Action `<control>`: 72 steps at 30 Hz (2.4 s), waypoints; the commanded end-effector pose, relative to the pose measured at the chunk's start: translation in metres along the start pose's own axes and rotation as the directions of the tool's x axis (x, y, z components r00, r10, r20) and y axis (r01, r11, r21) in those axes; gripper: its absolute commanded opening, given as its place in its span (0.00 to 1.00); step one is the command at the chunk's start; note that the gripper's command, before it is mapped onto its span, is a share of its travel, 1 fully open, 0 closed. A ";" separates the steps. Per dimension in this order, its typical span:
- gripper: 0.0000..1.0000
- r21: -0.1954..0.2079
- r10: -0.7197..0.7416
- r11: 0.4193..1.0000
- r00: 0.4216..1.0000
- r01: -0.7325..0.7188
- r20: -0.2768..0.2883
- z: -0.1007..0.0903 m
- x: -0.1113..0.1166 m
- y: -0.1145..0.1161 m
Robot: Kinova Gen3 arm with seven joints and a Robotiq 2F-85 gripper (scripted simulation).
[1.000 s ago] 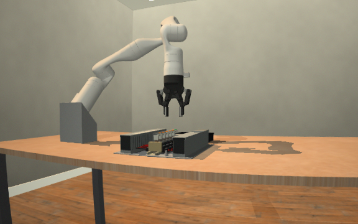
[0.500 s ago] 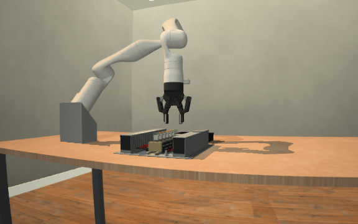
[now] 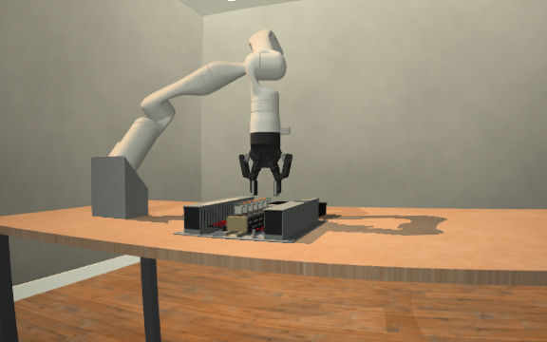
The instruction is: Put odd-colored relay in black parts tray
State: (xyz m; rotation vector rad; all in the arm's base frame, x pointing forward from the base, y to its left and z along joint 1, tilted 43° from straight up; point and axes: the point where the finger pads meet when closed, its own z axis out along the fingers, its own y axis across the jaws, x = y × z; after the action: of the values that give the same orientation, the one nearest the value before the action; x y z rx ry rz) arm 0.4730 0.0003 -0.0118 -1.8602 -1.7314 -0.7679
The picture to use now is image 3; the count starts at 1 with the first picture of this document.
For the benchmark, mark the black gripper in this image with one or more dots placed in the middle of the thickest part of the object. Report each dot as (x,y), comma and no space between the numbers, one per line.
(265,153)

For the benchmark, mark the black tray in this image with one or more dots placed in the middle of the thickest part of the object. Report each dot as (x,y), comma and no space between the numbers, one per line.
(322,207)

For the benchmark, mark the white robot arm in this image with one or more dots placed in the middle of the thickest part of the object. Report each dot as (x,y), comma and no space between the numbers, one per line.
(266,63)

